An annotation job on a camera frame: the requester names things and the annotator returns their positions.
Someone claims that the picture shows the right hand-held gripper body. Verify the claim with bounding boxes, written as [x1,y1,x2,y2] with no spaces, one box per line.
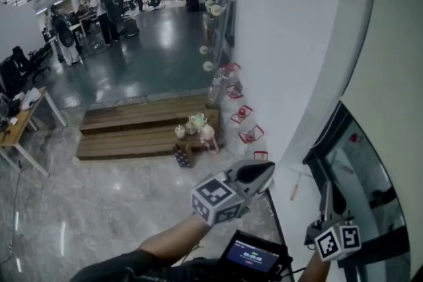
[303,216,362,262]

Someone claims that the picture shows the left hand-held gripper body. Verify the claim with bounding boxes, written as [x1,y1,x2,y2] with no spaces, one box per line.
[190,174,256,227]

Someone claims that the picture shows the white roller window blind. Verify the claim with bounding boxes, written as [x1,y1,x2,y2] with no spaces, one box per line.
[340,0,423,282]

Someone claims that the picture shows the person's right forearm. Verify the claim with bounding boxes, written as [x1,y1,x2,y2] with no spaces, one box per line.
[307,254,331,282]

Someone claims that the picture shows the person's left forearm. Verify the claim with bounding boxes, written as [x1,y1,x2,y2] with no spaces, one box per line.
[137,213,208,267]

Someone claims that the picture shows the pink drink cup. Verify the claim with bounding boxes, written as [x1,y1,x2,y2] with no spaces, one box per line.
[199,123,215,143]

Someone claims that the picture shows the black framed window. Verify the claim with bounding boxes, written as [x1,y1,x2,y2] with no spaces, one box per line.
[302,100,412,282]

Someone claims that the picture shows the brown paper bag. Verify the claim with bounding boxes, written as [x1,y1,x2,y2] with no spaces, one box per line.
[204,104,221,129]

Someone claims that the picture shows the clear plastic cup with straw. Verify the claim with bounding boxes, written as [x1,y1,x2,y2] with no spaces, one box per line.
[184,120,199,136]

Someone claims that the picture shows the teal topped drink cup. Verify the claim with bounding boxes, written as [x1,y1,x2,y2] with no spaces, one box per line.
[188,112,208,129]

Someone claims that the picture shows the black chest-mounted display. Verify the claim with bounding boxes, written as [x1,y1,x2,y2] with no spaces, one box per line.
[216,230,293,282]

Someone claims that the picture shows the wooden step platform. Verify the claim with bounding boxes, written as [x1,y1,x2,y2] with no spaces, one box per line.
[75,94,225,162]

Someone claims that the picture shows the person's grey shirt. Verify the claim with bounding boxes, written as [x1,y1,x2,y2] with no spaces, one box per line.
[67,249,298,282]

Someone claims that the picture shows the grey metal cart with casters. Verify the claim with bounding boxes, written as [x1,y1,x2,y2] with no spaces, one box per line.
[199,0,237,72]

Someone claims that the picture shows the black rolling suitcase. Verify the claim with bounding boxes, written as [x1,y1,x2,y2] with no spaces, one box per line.
[124,17,140,39]

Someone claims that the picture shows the wooden table white legs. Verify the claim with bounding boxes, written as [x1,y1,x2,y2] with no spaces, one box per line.
[0,86,69,178]

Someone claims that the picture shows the white cloth bundle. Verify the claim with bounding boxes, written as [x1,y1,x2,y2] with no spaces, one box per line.
[21,87,42,110]

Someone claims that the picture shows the black floor cable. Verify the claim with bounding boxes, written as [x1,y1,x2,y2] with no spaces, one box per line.
[0,160,22,265]

